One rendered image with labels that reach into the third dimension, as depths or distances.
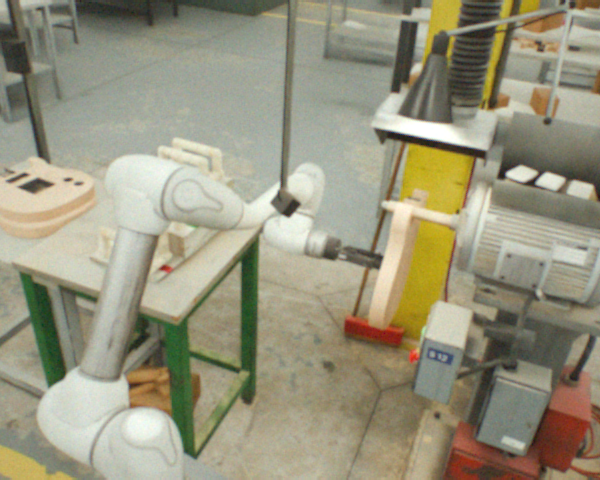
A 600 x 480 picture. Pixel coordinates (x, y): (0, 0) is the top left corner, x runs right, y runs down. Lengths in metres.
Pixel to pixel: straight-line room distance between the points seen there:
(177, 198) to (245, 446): 1.51
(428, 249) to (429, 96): 1.45
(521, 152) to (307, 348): 1.71
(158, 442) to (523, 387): 0.95
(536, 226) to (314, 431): 1.48
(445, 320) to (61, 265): 1.21
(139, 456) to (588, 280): 1.14
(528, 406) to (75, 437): 1.16
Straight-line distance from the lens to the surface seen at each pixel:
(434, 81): 1.42
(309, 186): 1.80
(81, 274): 1.97
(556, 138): 1.63
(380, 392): 2.85
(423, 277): 2.86
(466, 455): 1.92
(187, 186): 1.29
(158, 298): 1.83
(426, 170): 2.59
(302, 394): 2.79
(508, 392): 1.73
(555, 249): 1.55
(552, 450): 2.00
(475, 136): 1.53
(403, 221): 1.60
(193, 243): 1.99
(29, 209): 2.25
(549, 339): 1.73
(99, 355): 1.51
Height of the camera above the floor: 2.07
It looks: 33 degrees down
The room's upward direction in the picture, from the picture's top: 4 degrees clockwise
